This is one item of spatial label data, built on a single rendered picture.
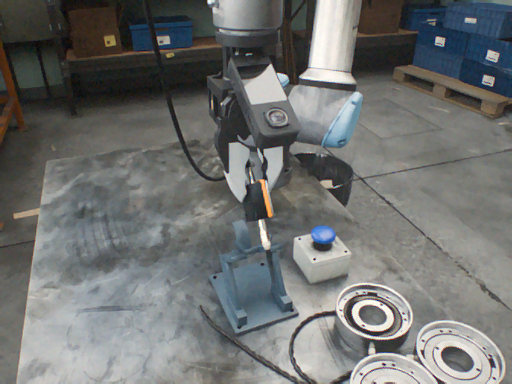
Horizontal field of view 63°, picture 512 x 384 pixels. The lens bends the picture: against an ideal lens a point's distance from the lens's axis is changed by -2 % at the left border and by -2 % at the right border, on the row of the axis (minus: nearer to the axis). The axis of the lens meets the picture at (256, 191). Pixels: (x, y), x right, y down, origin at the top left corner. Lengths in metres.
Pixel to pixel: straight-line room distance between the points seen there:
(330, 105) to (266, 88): 0.39
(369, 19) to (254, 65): 4.12
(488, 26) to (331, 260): 3.70
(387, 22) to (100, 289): 4.26
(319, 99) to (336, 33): 0.12
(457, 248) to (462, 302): 0.38
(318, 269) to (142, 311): 0.28
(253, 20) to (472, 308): 1.68
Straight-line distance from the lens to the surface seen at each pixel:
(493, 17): 4.24
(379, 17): 4.63
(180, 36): 3.90
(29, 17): 4.10
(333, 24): 0.86
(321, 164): 1.98
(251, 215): 0.55
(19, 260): 2.27
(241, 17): 0.46
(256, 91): 0.45
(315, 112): 0.84
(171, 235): 0.82
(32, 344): 0.69
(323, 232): 0.69
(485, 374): 0.62
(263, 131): 0.42
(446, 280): 2.05
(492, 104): 4.02
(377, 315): 0.66
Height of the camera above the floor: 1.28
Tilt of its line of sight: 31 degrees down
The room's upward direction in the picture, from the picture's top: straight up
